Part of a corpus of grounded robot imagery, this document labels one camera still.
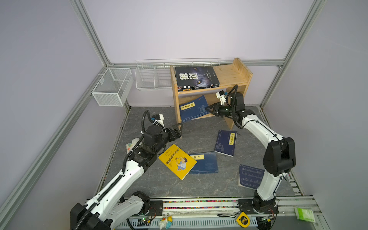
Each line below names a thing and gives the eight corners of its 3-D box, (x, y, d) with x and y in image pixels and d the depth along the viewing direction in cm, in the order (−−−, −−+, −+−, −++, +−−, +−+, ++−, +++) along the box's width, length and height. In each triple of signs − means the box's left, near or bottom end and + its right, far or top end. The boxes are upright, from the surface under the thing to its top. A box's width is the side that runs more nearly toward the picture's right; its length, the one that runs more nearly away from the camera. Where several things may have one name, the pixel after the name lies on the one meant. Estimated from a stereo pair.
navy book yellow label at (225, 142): (213, 151, 97) (213, 149, 94) (218, 129, 108) (219, 127, 106) (233, 157, 94) (234, 155, 92) (236, 134, 106) (237, 131, 103)
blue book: (189, 173, 87) (189, 172, 86) (189, 153, 96) (189, 152, 94) (218, 173, 87) (218, 172, 86) (215, 153, 96) (216, 152, 94)
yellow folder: (159, 158, 94) (158, 157, 92) (174, 144, 100) (174, 142, 99) (181, 180, 85) (181, 178, 83) (196, 162, 92) (196, 161, 90)
